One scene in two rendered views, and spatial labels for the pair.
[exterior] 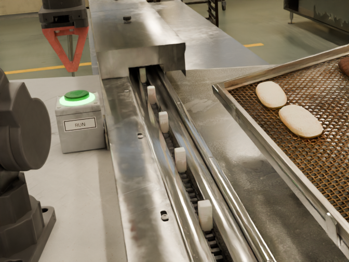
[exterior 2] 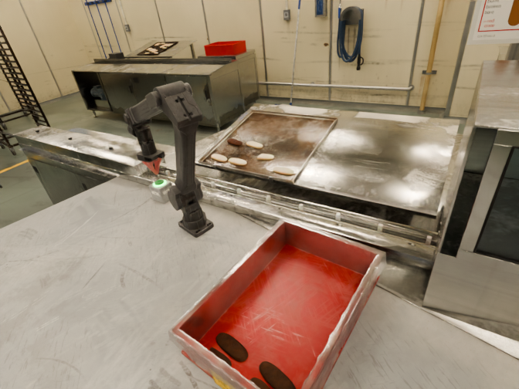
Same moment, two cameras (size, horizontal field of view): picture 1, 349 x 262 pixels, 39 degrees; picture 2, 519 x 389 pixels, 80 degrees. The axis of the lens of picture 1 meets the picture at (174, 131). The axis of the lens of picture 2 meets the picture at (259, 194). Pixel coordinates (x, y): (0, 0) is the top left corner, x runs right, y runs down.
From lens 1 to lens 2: 0.86 m
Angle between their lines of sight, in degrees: 41
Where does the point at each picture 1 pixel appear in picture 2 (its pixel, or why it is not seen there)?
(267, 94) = (219, 157)
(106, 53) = (137, 165)
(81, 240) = (212, 214)
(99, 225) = (210, 210)
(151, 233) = (235, 199)
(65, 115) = (162, 189)
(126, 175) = (208, 194)
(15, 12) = not seen: outside the picture
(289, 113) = (233, 160)
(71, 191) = not seen: hidden behind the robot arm
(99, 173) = not seen: hidden behind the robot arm
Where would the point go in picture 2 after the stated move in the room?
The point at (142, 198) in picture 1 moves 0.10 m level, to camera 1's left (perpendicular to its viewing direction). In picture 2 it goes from (222, 196) to (202, 208)
